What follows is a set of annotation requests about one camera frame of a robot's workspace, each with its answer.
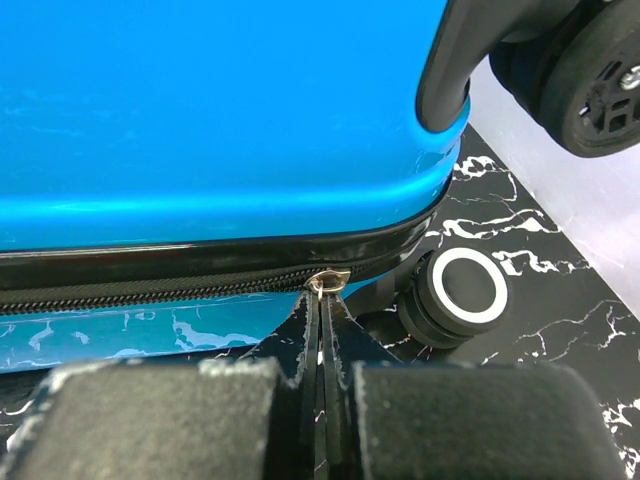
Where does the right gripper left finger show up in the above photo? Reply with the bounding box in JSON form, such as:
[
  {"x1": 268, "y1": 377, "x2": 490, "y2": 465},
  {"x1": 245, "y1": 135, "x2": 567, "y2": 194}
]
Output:
[{"x1": 1, "y1": 293, "x2": 319, "y2": 479}]

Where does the black marble pattern mat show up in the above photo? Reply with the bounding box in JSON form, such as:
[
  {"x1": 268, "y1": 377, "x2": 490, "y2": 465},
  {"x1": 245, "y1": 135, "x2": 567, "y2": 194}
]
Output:
[{"x1": 1, "y1": 130, "x2": 639, "y2": 479}]

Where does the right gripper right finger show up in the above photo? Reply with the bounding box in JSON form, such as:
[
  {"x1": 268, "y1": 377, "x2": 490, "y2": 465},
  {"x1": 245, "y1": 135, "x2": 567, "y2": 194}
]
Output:
[{"x1": 319, "y1": 294, "x2": 624, "y2": 479}]

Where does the silver zipper pull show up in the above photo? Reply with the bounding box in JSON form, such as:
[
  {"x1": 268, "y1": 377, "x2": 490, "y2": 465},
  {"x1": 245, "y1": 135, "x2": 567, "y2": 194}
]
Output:
[{"x1": 304, "y1": 268, "x2": 351, "y2": 301}]

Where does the blue hard-shell suitcase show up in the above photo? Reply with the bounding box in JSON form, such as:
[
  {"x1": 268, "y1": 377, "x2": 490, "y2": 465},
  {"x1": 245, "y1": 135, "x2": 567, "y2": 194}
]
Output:
[{"x1": 1, "y1": 1, "x2": 639, "y2": 373}]

